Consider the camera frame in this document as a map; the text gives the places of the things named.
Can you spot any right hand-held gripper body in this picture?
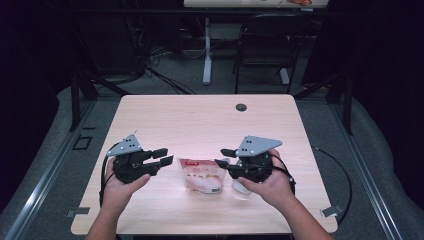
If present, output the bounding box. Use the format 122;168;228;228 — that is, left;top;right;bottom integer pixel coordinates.
228;135;283;184

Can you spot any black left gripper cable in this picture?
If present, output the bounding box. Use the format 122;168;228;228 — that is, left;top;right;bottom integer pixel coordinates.
98;141;123;208

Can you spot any person's left hand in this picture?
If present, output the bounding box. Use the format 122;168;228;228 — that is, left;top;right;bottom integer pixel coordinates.
101;159;152;210

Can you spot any aluminium floor rail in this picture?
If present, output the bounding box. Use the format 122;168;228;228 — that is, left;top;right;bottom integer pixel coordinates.
328;103;404;240
4;99;98;240

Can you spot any grey table bracket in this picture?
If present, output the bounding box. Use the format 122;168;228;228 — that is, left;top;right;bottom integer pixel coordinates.
65;206;91;218
320;203;344;218

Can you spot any person's right hand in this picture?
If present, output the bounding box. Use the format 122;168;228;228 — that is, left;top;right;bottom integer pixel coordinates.
238;148;298;210

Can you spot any dark curtain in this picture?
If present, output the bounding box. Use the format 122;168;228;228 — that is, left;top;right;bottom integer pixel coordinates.
0;0;73;208
353;0;424;208

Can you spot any black metal stand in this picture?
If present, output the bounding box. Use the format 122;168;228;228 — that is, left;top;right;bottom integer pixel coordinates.
293;71;354;136
68;71;131;133

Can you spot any wooden desk with white legs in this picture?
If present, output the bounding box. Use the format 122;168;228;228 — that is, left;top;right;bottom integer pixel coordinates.
183;0;330;86

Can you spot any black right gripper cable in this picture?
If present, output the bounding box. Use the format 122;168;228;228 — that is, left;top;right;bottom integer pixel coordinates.
269;146;353;228

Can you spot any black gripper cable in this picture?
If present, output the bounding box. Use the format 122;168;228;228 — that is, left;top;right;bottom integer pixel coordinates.
269;146;353;228
98;141;123;208

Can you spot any black floor cable bundle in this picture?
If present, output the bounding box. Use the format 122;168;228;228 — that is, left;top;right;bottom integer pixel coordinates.
124;16;198;96

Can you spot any translucent white jar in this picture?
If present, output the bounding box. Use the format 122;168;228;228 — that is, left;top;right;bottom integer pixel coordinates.
231;159;253;196

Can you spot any black folding chair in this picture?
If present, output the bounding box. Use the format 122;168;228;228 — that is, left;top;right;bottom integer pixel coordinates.
232;13;316;95

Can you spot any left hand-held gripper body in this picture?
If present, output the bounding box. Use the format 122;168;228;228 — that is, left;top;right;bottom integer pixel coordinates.
107;133;163;184

